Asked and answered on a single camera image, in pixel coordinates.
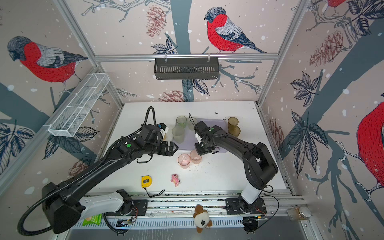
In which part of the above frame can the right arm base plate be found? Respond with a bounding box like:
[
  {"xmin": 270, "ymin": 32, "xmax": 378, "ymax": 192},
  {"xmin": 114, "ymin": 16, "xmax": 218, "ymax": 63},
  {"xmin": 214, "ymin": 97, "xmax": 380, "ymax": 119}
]
[{"xmin": 223, "ymin": 198, "xmax": 267, "ymax": 215}]

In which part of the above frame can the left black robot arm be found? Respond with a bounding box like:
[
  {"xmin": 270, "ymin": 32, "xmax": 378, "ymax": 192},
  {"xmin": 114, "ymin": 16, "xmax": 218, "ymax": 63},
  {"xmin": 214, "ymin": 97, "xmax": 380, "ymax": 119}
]
[{"xmin": 17, "ymin": 123, "xmax": 179, "ymax": 236}]

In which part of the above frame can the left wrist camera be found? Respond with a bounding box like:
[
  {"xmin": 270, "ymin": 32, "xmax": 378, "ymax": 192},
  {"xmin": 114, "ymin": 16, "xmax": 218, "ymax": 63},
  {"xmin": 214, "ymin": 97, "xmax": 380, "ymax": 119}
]
[{"xmin": 158, "ymin": 123, "xmax": 169, "ymax": 138}]

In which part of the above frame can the clear pale plastic cup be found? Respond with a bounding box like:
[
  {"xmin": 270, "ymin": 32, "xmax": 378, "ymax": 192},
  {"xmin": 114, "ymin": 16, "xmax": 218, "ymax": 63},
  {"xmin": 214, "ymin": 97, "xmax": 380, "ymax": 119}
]
[{"xmin": 172, "ymin": 126, "xmax": 185, "ymax": 144}]

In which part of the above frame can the clear plastic jar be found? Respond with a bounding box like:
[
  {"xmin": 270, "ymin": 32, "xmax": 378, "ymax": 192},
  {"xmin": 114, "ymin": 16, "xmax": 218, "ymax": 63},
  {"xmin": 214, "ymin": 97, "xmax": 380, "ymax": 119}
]
[{"xmin": 287, "ymin": 207, "xmax": 312, "ymax": 221}]

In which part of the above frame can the pink plastic cup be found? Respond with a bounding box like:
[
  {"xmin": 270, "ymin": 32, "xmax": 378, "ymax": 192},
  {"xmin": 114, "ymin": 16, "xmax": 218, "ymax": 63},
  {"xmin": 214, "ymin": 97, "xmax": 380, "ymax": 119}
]
[
  {"xmin": 178, "ymin": 154, "xmax": 191, "ymax": 169},
  {"xmin": 190, "ymin": 150, "xmax": 203, "ymax": 165}
]

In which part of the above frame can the small pink toy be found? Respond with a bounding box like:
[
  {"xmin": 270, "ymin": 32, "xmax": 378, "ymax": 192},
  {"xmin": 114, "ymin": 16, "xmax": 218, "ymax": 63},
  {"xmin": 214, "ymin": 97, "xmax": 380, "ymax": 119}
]
[{"xmin": 171, "ymin": 174, "xmax": 180, "ymax": 187}]

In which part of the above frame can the pale green plastic cup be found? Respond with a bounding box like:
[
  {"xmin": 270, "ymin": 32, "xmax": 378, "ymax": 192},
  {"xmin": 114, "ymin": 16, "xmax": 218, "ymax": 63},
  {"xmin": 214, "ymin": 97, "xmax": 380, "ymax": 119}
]
[{"xmin": 187, "ymin": 118, "xmax": 197, "ymax": 131}]

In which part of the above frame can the brown white plush toy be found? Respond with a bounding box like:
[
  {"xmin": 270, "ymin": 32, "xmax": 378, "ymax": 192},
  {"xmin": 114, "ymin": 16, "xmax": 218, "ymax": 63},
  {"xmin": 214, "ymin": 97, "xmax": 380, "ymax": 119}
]
[{"xmin": 193, "ymin": 205, "xmax": 213, "ymax": 234}]

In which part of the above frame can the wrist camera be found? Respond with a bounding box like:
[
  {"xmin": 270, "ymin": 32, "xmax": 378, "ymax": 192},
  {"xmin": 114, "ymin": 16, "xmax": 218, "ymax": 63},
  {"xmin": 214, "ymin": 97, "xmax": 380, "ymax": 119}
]
[
  {"xmin": 195, "ymin": 133, "xmax": 202, "ymax": 144},
  {"xmin": 158, "ymin": 123, "xmax": 169, "ymax": 138}
]

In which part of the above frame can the lavender plastic tray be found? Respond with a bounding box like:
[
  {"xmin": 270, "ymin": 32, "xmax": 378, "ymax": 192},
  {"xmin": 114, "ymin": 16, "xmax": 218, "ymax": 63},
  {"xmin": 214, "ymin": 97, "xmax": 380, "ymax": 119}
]
[{"xmin": 169, "ymin": 118, "xmax": 228, "ymax": 151}]

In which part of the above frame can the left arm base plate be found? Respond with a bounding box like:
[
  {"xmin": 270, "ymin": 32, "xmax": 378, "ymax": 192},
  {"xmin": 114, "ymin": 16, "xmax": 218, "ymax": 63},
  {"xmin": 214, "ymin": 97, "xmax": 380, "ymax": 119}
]
[{"xmin": 118, "ymin": 200, "xmax": 148, "ymax": 217}]

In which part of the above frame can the white wire mesh basket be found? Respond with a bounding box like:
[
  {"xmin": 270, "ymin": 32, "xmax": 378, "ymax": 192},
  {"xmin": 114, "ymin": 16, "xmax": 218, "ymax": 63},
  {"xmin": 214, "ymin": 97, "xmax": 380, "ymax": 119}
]
[{"xmin": 48, "ymin": 73, "xmax": 110, "ymax": 137}]

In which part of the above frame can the brown textured cup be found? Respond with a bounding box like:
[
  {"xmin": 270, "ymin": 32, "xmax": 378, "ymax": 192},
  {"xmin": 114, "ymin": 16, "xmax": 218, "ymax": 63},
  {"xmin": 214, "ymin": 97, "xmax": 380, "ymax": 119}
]
[
  {"xmin": 229, "ymin": 126, "xmax": 241, "ymax": 137},
  {"xmin": 228, "ymin": 117, "xmax": 239, "ymax": 129}
]

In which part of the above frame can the near brown textured cup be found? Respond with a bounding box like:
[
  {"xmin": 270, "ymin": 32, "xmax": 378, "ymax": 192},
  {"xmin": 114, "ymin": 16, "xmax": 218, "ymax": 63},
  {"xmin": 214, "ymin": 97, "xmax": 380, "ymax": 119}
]
[{"xmin": 229, "ymin": 126, "xmax": 241, "ymax": 137}]

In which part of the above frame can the green snack packet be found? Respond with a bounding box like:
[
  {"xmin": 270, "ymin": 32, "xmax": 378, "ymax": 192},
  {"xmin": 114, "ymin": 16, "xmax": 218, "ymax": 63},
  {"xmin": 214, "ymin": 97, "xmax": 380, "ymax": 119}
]
[{"xmin": 82, "ymin": 214, "xmax": 103, "ymax": 226}]

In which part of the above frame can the bright green plastic cup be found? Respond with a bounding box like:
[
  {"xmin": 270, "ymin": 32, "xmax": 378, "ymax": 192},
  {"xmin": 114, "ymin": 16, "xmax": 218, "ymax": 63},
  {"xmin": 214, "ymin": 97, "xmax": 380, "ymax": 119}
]
[{"xmin": 176, "ymin": 116, "xmax": 187, "ymax": 128}]

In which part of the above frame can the yellow tape measure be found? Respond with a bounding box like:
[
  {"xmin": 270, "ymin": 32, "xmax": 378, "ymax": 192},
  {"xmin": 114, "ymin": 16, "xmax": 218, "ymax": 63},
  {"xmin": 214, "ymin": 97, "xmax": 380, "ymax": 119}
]
[{"xmin": 141, "ymin": 176, "xmax": 152, "ymax": 189}]

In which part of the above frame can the black hanging wall basket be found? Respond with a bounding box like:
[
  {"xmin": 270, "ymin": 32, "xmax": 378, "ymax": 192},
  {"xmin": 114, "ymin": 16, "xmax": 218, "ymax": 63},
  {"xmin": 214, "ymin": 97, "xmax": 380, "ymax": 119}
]
[{"xmin": 154, "ymin": 58, "xmax": 220, "ymax": 80}]

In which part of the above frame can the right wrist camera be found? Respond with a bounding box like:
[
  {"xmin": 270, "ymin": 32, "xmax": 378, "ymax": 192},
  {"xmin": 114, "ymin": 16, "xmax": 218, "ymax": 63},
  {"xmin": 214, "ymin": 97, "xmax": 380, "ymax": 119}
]
[{"xmin": 195, "ymin": 133, "xmax": 202, "ymax": 144}]

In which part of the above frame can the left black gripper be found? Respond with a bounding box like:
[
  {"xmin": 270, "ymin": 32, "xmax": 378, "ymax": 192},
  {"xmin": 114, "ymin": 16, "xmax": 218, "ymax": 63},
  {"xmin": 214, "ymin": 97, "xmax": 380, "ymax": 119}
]
[{"xmin": 144, "ymin": 140, "xmax": 180, "ymax": 155}]

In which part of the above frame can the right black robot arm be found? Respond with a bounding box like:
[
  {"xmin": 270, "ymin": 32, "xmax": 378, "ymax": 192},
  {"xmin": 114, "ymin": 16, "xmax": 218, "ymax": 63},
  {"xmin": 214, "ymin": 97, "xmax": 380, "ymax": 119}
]
[{"xmin": 192, "ymin": 121, "xmax": 279, "ymax": 214}]

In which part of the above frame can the far brown textured cup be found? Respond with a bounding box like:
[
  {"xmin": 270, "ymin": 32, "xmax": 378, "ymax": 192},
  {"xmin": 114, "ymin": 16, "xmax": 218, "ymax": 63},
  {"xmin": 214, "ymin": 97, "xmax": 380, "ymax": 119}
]
[{"xmin": 228, "ymin": 117, "xmax": 239, "ymax": 129}]

